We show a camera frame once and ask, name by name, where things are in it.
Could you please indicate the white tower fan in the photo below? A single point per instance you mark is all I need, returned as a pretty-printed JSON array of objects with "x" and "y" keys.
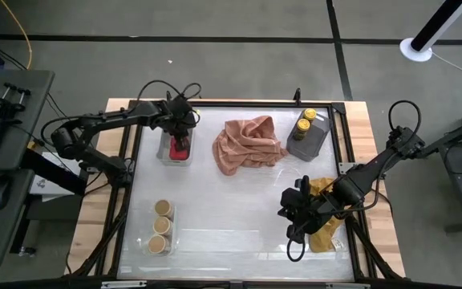
[{"x": 415, "y": 50}]

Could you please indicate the peach cloth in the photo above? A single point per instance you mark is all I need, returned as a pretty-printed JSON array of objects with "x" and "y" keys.
[{"x": 247, "y": 140}]

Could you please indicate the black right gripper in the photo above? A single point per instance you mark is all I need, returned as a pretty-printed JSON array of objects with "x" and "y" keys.
[{"x": 303, "y": 212}]

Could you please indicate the yellow cloth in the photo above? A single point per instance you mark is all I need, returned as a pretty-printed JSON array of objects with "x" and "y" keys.
[{"x": 323, "y": 243}]

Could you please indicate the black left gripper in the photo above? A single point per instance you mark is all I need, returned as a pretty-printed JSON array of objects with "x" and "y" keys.
[{"x": 181, "y": 116}]

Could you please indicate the spice jar with red lid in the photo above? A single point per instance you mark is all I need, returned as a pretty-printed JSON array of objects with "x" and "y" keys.
[{"x": 179, "y": 155}]

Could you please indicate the white plastic bin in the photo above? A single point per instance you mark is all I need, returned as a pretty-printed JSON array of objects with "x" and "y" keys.
[{"x": 163, "y": 154}]

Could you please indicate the grey plastic bin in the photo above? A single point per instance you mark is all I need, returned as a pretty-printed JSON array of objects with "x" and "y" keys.
[{"x": 317, "y": 140}]

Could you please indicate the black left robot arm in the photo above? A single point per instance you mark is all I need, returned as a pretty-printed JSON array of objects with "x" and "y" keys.
[{"x": 106, "y": 118}]

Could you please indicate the silver metal bracket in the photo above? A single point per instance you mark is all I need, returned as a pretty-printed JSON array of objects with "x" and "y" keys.
[{"x": 347, "y": 167}]

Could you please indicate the black aluminium table frame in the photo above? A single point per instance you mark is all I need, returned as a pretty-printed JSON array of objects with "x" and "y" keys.
[{"x": 255, "y": 103}]

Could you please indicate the spice jar with tan lid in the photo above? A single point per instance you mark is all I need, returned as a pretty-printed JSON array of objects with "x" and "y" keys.
[
  {"x": 163, "y": 207},
  {"x": 158, "y": 244},
  {"x": 162, "y": 225}
]

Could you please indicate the black clamp holder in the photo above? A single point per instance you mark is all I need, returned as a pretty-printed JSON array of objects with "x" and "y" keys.
[{"x": 8, "y": 106}]

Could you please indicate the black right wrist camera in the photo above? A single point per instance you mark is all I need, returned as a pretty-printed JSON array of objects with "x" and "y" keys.
[{"x": 295, "y": 232}]

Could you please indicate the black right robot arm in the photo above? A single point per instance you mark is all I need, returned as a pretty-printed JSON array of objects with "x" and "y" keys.
[{"x": 367, "y": 168}]

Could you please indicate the white cardboard box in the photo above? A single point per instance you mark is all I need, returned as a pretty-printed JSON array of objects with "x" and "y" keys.
[{"x": 42, "y": 186}]

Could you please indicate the clear plastic container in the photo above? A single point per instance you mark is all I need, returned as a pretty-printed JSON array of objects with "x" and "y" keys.
[{"x": 174, "y": 237}]

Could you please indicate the black frame clamp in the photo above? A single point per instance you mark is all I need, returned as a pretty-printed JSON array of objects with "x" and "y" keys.
[
  {"x": 168, "y": 94},
  {"x": 297, "y": 96}
]

